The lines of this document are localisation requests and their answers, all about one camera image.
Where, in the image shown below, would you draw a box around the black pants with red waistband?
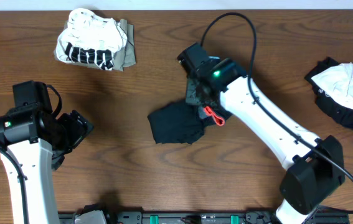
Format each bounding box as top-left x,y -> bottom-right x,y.
148,100 -> 216,144

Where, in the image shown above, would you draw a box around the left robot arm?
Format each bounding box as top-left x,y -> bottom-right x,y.
0,80 -> 110,223

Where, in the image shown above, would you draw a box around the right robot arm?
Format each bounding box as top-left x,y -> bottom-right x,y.
177,43 -> 345,223

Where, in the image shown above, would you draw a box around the white shirt with black print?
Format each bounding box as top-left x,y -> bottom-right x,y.
54,8 -> 128,70

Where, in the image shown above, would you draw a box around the black and white garment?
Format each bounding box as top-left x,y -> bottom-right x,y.
304,57 -> 353,130

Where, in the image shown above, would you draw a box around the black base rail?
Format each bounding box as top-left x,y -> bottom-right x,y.
57,208 -> 351,224

